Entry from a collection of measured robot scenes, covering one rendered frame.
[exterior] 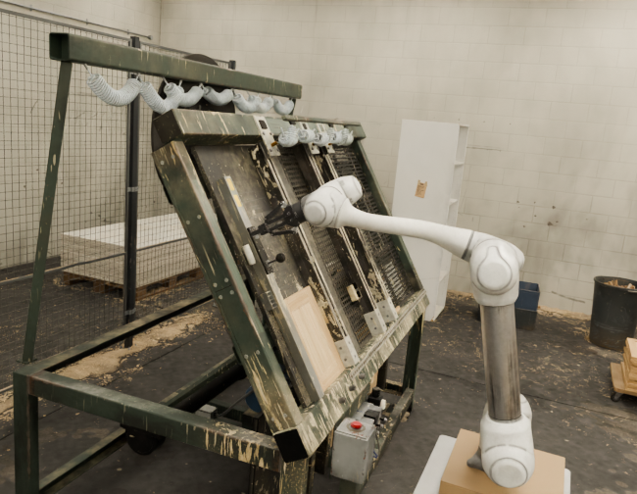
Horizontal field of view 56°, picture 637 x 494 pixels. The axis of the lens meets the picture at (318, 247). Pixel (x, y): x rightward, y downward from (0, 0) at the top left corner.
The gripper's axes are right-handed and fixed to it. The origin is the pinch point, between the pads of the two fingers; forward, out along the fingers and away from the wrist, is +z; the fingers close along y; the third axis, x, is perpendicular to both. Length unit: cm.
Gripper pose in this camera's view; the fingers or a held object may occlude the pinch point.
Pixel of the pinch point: (260, 230)
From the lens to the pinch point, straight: 219.4
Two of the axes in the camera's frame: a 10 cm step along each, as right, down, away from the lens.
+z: -8.4, 3.6, 4.0
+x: 3.6, -1.6, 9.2
